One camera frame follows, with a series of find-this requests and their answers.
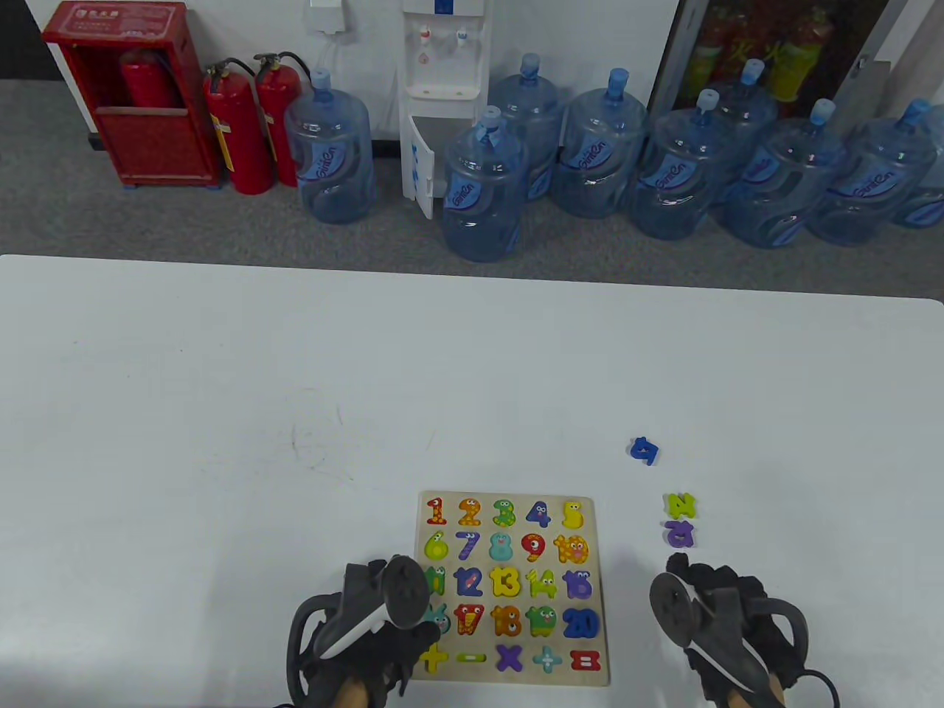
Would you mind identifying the person's left hand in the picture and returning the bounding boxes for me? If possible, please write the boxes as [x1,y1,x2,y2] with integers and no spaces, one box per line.
[304,557,443,708]

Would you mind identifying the person's right hand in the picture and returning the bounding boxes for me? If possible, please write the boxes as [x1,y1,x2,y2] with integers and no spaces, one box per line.
[664,553,811,708]

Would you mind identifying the wooden math block puzzle board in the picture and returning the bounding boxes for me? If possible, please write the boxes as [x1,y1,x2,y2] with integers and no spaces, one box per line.
[417,490,613,688]

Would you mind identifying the grey hand controller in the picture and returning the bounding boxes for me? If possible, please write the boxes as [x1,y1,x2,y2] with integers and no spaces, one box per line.
[649,572,811,694]
[288,555,430,701]

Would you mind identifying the row of blue water jugs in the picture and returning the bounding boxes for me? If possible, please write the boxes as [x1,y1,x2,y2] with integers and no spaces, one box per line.
[284,53,944,264]

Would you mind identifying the red fire extinguisher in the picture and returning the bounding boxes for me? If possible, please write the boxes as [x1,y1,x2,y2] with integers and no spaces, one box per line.
[119,50,178,110]
[204,58,275,196]
[253,52,312,187]

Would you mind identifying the red fire extinguisher cabinet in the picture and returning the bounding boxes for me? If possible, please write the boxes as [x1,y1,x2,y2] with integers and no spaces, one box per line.
[42,0,224,189]

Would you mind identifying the white water dispenser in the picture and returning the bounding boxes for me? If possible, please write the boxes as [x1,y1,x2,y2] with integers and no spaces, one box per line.
[398,0,493,221]

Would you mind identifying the black cable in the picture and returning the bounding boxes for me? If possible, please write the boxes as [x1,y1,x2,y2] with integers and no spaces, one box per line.
[800,667,841,708]

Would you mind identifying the glass door fire hose cabinet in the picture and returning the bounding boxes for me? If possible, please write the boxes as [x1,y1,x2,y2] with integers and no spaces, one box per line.
[649,0,915,122]

